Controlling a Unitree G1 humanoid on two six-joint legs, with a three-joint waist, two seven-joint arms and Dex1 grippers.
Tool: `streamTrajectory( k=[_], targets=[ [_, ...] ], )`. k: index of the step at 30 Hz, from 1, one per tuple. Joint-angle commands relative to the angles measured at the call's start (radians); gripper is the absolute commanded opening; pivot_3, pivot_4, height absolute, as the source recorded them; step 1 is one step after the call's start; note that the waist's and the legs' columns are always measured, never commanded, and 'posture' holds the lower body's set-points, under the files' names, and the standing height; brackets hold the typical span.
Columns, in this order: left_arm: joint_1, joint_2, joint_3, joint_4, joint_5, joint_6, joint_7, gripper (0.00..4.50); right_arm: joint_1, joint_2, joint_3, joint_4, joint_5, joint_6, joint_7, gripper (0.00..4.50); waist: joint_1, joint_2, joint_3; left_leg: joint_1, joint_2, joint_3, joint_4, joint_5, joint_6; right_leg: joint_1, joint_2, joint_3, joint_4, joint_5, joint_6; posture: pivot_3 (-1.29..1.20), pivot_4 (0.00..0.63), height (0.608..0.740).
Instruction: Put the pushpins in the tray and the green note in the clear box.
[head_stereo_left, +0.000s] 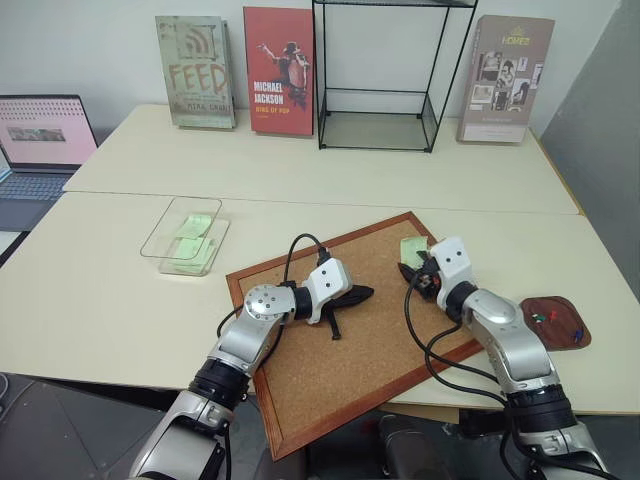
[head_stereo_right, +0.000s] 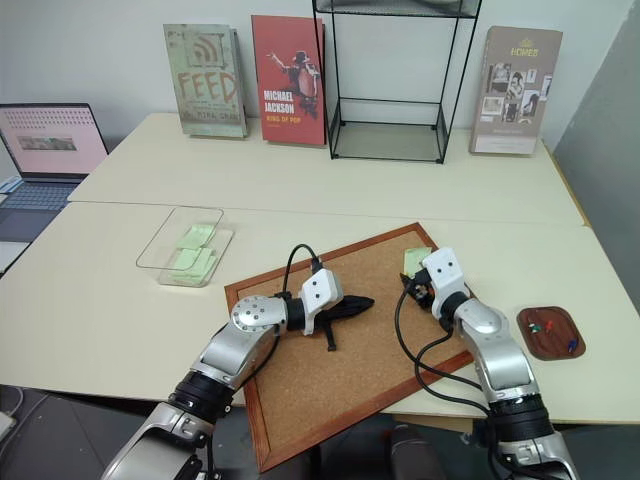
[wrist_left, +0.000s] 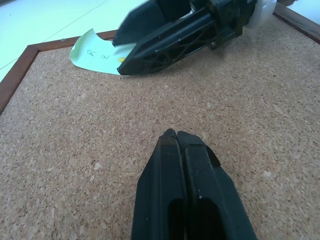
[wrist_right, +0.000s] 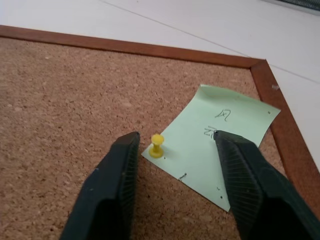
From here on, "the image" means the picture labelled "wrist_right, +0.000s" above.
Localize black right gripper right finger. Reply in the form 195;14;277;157
212;129;320;240

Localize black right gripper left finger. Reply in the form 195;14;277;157
59;131;141;240

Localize green sticky note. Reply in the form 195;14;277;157
140;84;282;213

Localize yellow pushpin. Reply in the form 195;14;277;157
148;133;165;159

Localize wood-framed cork board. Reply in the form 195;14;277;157
0;24;320;240

